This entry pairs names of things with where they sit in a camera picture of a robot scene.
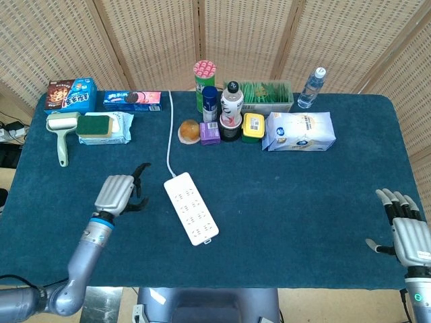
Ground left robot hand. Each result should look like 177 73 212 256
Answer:
94 162 152 216

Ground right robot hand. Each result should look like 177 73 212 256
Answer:
365 188 431 270

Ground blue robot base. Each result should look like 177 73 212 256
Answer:
131 287 281 323

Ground white power strip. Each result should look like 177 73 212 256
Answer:
163 172 220 247

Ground blue wet wipes pack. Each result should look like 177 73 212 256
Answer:
78 111 135 146

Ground green yellow sponge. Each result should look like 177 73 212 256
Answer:
75 114 114 139

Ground green lint roller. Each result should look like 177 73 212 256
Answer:
46 112 81 168

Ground blue cookie box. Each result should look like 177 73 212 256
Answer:
102 90 163 112

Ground wrapped bun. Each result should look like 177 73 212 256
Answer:
177 118 202 145

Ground blue table cloth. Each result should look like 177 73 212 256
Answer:
0 89 424 291

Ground brown blue snack box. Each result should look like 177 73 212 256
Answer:
44 77 98 116

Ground purple small box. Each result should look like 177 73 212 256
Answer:
199 121 222 146

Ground black cup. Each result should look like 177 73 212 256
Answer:
219 113 244 143

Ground dark blue can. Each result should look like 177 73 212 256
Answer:
202 85 219 124

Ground green chips can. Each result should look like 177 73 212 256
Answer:
193 59 217 114

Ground white drink bottle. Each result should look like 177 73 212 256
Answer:
220 80 244 130

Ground white blue tissue pack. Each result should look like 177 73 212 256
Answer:
261 111 337 152

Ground yellow lidded box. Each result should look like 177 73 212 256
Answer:
240 112 266 144

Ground clear water bottle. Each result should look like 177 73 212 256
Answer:
296 67 327 110

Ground woven folding screen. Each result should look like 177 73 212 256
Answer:
0 0 431 216

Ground clear box green packets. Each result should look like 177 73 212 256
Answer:
224 79 295 118

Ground thin white cable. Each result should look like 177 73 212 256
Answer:
166 89 177 178

